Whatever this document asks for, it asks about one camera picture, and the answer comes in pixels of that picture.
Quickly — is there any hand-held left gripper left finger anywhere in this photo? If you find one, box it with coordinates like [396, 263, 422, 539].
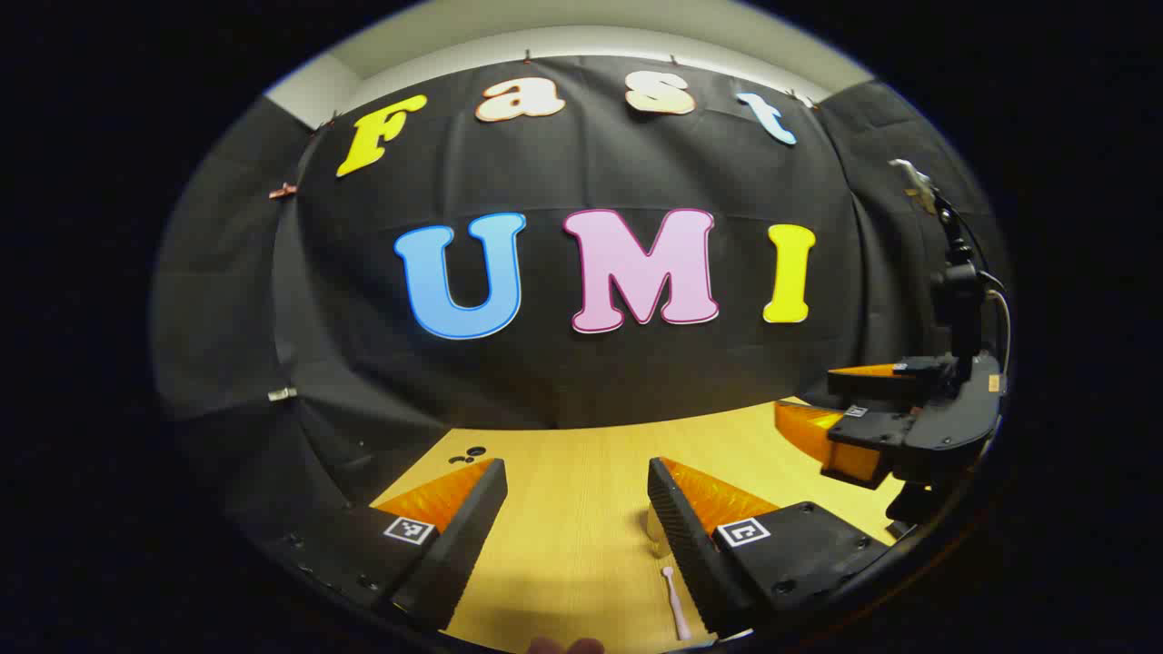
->
[273, 457, 508, 632]

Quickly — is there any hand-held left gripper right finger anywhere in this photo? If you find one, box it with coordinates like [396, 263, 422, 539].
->
[647, 457, 896, 637]

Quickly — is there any cream cup with handle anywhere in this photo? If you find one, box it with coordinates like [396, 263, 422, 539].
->
[645, 507, 675, 559]

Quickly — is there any pale pink toothbrush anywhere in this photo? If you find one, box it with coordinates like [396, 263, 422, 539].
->
[661, 565, 693, 642]

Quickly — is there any wooden desktop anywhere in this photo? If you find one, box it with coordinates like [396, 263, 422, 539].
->
[368, 397, 910, 654]

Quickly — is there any black backdrop cloth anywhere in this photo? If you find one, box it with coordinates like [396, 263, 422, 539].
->
[150, 54, 1009, 546]

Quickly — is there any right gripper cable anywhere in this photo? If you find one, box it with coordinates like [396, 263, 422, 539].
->
[977, 271, 1012, 382]

